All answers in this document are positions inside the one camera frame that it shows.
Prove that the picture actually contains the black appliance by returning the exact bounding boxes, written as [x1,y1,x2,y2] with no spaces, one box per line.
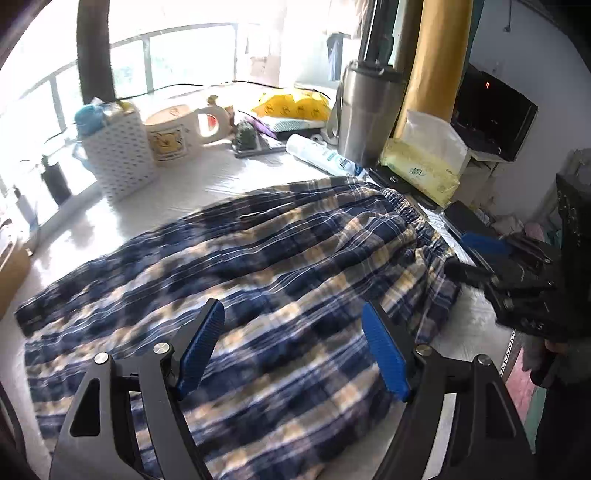
[450,65,539,162]

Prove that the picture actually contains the blue bottle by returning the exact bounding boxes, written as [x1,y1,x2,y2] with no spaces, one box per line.
[74,105,109,137]

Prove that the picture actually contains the beige lunch box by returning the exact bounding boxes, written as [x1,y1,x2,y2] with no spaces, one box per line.
[0,217,33,319]

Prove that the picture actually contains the white perforated basket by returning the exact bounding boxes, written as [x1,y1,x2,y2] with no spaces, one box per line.
[81,111,158,204]

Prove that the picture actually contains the white textured tablecloth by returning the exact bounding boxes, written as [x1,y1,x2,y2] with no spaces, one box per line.
[0,78,518,480]

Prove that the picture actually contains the cream cartoon mug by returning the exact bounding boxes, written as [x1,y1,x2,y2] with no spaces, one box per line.
[143,104,232,167]

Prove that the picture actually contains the yellow curtain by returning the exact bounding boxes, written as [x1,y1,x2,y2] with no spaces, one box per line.
[404,0,476,123]

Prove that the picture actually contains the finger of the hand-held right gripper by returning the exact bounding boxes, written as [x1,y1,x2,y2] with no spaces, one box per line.
[461,232,555,271]
[444,258,498,289]

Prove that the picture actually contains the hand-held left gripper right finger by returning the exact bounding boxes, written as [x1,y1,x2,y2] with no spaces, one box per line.
[361,301,539,480]

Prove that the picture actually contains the steel tumbler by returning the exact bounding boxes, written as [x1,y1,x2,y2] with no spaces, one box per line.
[330,60,409,169]

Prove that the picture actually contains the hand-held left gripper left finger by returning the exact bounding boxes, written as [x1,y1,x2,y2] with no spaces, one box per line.
[48,298,227,480]

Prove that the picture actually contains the small green figurine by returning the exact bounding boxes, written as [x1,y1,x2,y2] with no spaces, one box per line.
[231,115,289,160]

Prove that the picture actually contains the blue plaid pants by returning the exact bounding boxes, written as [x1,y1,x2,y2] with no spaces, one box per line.
[14,174,462,480]

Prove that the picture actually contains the yellow plastic bag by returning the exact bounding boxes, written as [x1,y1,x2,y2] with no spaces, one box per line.
[252,90,333,121]

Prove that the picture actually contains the black charger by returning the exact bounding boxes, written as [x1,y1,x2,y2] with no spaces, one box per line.
[41,157,72,206]

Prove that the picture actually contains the dark window frame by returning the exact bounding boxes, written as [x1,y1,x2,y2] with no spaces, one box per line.
[76,0,114,106]

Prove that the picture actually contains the white tube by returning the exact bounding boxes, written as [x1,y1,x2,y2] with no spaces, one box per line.
[285,134,370,178]

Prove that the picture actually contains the yellow tissue pack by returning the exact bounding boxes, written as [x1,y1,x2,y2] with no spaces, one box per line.
[379,110,469,208]

